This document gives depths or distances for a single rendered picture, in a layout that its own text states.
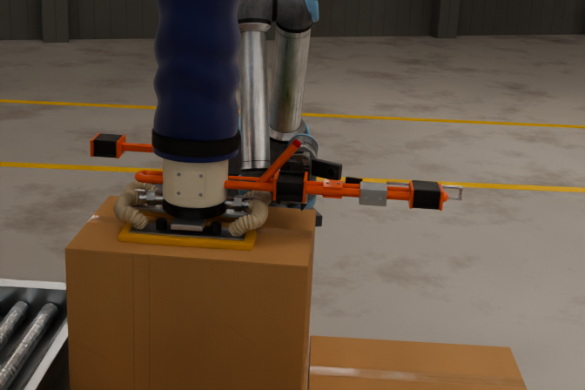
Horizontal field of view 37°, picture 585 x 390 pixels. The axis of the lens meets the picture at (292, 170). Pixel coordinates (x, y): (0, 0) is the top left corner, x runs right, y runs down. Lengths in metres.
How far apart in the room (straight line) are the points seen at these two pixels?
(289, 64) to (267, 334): 0.96
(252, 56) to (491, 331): 1.92
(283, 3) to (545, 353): 1.99
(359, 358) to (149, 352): 0.62
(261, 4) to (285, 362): 1.06
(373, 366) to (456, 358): 0.26
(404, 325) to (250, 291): 1.87
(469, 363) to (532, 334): 1.47
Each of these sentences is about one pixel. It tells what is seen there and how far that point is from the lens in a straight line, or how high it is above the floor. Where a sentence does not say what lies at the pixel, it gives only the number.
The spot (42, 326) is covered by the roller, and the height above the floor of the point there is 0.54.
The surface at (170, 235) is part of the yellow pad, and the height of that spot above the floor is 0.97.
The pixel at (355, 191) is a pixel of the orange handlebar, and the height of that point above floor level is 1.08.
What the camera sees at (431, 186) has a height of 1.09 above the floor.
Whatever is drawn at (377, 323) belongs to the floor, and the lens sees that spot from 3.93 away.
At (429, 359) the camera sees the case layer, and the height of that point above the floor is 0.54.
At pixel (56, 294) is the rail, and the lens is 2.82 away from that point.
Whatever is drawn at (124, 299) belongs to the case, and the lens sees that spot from 2.21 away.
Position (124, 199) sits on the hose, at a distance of 2.25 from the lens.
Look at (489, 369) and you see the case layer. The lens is 2.56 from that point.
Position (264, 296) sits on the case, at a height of 0.85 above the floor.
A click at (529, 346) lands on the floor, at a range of 3.91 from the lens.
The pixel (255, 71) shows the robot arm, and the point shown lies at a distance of 2.59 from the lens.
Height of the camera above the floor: 1.78
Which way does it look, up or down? 17 degrees down
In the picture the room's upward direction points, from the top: 3 degrees clockwise
